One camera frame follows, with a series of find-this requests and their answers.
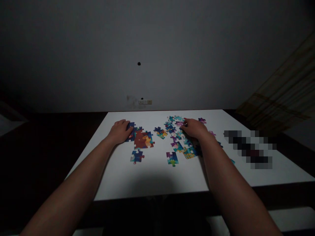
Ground person's right hand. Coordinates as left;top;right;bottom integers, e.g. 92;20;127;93
180;118;210;142

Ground person's left hand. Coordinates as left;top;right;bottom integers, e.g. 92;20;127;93
107;119;135;145

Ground assembled red orange puzzle section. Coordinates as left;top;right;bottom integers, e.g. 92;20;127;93
125;122;156;149

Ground pile of loose puzzle pieces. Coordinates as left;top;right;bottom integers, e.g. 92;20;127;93
164;115;203;160

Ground blue pink joined puzzle pieces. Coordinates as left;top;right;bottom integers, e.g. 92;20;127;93
130;149;145;165

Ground blue yellow joined puzzle pieces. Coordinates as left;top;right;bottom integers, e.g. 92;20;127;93
153;127;169;140

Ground purple green joined puzzle pieces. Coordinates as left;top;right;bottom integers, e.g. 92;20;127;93
166;151;179;167

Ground beige checked curtain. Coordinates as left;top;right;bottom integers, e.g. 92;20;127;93
236;30;315;134

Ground white flat seat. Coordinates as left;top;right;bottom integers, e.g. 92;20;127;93
205;206;315;233

